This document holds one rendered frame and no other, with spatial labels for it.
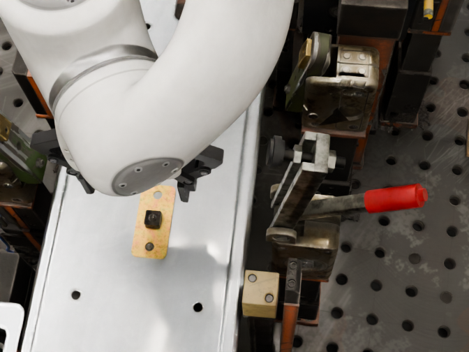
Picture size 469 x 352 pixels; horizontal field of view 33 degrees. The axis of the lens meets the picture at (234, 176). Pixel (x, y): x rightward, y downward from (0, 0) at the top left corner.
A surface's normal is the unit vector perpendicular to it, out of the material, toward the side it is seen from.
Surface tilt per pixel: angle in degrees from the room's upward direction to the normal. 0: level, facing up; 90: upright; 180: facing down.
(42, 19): 18
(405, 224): 0
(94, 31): 90
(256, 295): 0
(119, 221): 0
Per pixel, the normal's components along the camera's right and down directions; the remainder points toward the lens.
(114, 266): -0.04, -0.39
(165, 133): 0.19, 0.70
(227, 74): 0.57, 0.48
